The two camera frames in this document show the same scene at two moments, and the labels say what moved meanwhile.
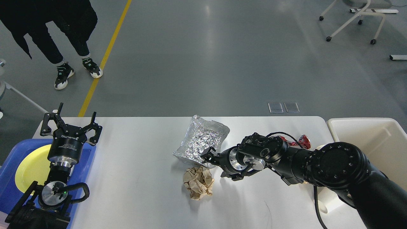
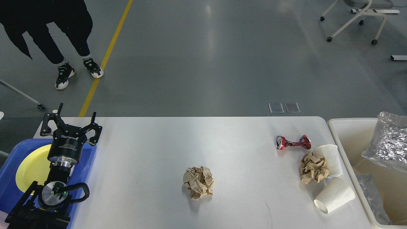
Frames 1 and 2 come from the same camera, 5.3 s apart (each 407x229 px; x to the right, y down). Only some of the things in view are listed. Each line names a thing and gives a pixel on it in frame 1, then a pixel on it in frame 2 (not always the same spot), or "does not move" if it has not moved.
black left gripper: x=66 y=142 does not move
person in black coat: x=77 y=18 does not move
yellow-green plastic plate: x=34 y=167 does not move
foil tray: x=201 y=133 → x=389 y=148
